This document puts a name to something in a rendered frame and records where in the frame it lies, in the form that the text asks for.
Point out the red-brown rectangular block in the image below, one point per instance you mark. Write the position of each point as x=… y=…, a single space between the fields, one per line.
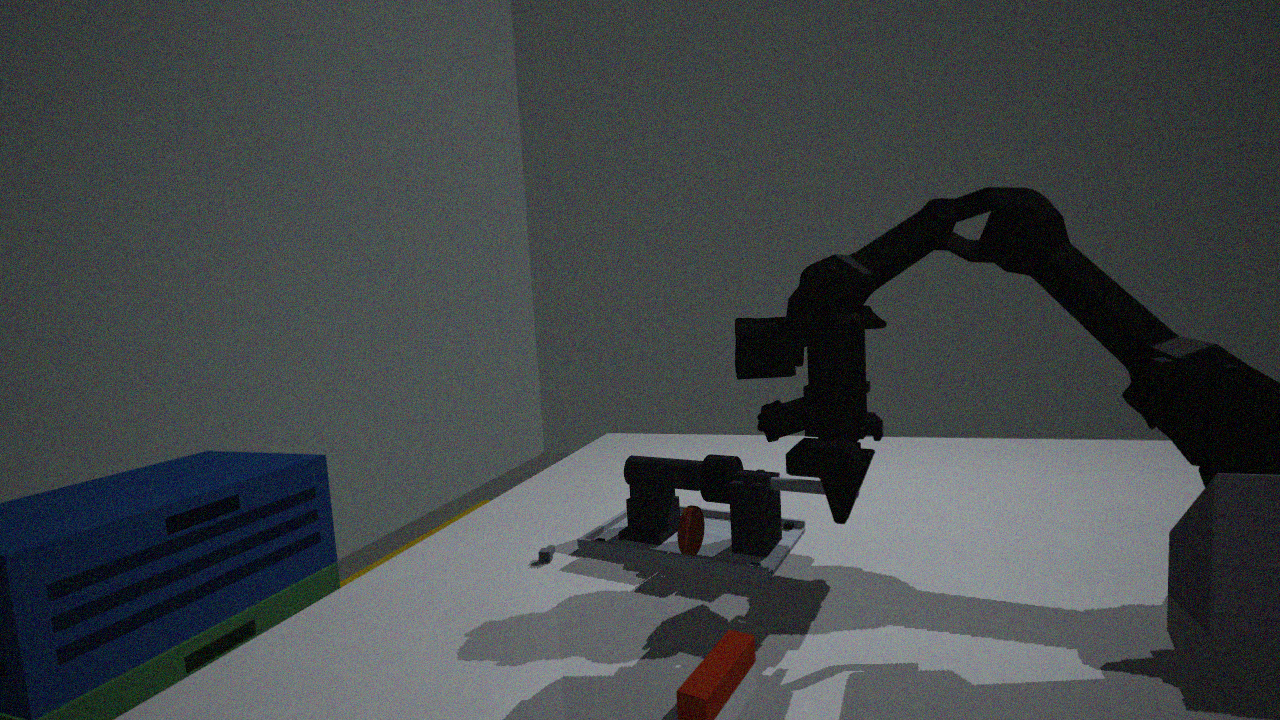
x=706 y=691

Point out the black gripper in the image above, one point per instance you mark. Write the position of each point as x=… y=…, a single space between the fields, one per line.
x=836 y=456

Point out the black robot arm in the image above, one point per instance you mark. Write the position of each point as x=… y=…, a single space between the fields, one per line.
x=1222 y=414

